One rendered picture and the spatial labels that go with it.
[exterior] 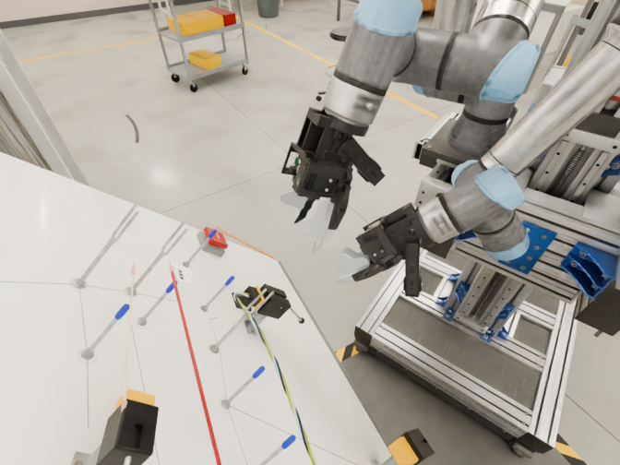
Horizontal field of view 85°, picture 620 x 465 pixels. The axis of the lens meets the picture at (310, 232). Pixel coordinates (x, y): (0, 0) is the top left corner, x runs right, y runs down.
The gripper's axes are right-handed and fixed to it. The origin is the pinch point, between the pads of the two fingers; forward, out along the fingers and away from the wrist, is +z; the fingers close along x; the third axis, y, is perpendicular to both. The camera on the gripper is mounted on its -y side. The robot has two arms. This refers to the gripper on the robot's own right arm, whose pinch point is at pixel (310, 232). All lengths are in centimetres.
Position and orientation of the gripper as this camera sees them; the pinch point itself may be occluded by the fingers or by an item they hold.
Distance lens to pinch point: 58.3
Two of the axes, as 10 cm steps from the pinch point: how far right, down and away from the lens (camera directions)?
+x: 4.0, 5.9, -7.0
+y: -8.5, -0.4, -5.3
